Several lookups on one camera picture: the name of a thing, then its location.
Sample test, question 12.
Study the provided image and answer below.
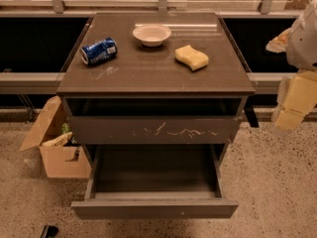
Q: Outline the grey drawer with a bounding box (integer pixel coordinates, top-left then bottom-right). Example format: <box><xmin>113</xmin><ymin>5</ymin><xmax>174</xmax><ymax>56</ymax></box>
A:
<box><xmin>67</xmin><ymin>98</ymin><xmax>241</xmax><ymax>145</ymax></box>
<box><xmin>71</xmin><ymin>145</ymin><xmax>238</xmax><ymax>219</ymax></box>

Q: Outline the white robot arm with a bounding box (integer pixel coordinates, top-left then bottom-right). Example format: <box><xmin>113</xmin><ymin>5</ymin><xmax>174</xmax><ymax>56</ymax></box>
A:
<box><xmin>265</xmin><ymin>0</ymin><xmax>317</xmax><ymax>134</ymax></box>

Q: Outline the grey drawer cabinet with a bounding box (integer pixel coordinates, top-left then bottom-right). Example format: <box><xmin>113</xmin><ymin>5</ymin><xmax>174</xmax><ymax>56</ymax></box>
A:
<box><xmin>57</xmin><ymin>13</ymin><xmax>255</xmax><ymax>158</ymax></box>

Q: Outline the grey top drawer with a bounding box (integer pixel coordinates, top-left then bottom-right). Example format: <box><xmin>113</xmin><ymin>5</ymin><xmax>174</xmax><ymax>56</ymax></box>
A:
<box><xmin>67</xmin><ymin>98</ymin><xmax>241</xmax><ymax>145</ymax></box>

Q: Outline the metal window railing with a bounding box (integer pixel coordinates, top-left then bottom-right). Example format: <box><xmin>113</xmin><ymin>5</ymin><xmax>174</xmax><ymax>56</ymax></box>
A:
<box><xmin>0</xmin><ymin>0</ymin><xmax>317</xmax><ymax>96</ymax></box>

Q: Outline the yellow sponge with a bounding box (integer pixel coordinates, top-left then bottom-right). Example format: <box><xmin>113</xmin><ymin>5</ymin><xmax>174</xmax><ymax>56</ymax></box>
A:
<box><xmin>174</xmin><ymin>45</ymin><xmax>209</xmax><ymax>71</ymax></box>

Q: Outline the white ceramic bowl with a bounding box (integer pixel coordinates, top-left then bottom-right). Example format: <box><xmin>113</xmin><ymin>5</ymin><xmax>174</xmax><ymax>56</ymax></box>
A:
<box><xmin>133</xmin><ymin>24</ymin><xmax>171</xmax><ymax>47</ymax></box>

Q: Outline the crushed blue soda can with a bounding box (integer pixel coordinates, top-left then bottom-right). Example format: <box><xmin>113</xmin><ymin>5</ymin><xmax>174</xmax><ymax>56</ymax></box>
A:
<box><xmin>80</xmin><ymin>38</ymin><xmax>118</xmax><ymax>65</ymax></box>

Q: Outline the snack bag in box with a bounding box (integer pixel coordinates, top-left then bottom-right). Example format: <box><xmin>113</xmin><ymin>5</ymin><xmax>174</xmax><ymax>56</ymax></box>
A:
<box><xmin>42</xmin><ymin>123</ymin><xmax>72</xmax><ymax>147</ymax></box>

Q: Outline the open cardboard box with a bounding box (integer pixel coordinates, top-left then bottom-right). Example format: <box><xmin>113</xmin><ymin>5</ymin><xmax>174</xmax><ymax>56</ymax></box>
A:
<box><xmin>20</xmin><ymin>96</ymin><xmax>91</xmax><ymax>179</ymax></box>

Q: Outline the small black floor object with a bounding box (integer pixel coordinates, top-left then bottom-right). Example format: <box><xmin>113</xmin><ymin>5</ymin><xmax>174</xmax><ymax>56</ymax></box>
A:
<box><xmin>40</xmin><ymin>225</ymin><xmax>59</xmax><ymax>238</ymax></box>

